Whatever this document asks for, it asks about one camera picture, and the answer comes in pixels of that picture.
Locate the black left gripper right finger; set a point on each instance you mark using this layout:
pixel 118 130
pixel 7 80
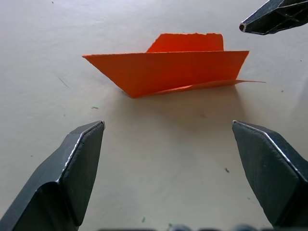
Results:
pixel 272 175

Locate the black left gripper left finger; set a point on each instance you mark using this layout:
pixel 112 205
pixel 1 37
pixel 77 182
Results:
pixel 55 183

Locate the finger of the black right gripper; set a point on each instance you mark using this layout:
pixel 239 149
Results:
pixel 274 19

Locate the orange folded paper sheet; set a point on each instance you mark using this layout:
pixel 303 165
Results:
pixel 166 69

